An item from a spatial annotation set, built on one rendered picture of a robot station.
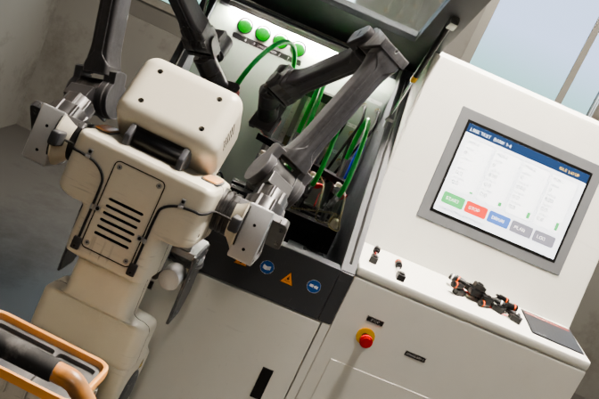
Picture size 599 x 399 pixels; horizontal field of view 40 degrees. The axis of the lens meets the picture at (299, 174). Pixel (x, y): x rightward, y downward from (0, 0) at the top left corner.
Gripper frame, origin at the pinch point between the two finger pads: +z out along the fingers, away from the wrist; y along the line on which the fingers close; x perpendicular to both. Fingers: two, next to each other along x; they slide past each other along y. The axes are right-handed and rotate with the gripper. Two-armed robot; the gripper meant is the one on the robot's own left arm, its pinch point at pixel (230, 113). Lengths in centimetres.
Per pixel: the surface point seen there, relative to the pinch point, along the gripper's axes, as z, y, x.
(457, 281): 56, -54, -11
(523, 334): 66, -74, -9
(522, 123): 39, -50, -59
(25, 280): 90, 125, 47
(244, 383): 58, -18, 45
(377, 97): 33, -6, -48
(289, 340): 50, -27, 30
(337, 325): 50, -36, 20
